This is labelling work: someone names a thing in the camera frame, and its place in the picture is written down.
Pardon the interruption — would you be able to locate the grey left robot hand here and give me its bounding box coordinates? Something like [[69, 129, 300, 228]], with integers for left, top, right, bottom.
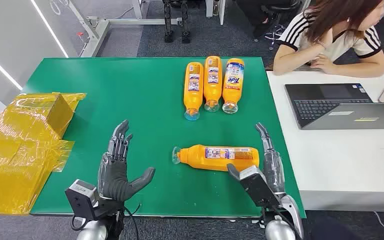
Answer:
[[97, 119, 156, 203]]

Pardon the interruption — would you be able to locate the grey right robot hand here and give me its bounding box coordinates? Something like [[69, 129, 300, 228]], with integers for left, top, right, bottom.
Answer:
[[226, 122, 286, 197]]

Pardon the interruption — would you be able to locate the orange Tide detergent bottle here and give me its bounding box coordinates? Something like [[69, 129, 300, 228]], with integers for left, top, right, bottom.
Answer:
[[222, 58, 246, 115]]

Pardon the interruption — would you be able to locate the black and grey laptop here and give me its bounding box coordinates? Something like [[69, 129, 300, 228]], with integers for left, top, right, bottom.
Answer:
[[284, 82, 384, 131]]

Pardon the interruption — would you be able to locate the green work table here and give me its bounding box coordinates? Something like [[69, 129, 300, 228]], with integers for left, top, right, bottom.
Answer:
[[21, 56, 307, 220]]

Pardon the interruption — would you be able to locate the yellow film wrapped cardboard box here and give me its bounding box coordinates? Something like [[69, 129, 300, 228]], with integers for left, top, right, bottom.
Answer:
[[0, 92, 87, 216]]

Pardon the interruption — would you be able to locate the black stool with chrome base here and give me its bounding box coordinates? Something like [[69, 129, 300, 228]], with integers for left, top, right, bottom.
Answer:
[[253, 0, 302, 51]]

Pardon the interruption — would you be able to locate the black robot leg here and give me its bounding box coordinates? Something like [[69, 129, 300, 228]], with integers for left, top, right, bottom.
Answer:
[[162, 0, 176, 44], [180, 0, 192, 45]]

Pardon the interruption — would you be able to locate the white background desk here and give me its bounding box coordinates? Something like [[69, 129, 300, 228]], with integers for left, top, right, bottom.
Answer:
[[205, 0, 226, 26]]

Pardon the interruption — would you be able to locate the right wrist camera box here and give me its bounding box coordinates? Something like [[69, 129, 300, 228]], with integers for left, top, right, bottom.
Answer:
[[239, 165, 281, 209]]

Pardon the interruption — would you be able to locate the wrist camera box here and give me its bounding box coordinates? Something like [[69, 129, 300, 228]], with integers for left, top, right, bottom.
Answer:
[[65, 179, 101, 222], [239, 165, 281, 209]]

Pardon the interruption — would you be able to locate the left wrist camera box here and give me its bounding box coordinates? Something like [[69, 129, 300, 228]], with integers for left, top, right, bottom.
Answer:
[[65, 179, 101, 222]]

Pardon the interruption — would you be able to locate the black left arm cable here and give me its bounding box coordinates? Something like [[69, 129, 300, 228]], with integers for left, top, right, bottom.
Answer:
[[70, 202, 142, 240]]

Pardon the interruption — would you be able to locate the white metal frame stand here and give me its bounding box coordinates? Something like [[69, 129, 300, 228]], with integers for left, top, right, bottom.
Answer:
[[64, 0, 183, 58]]

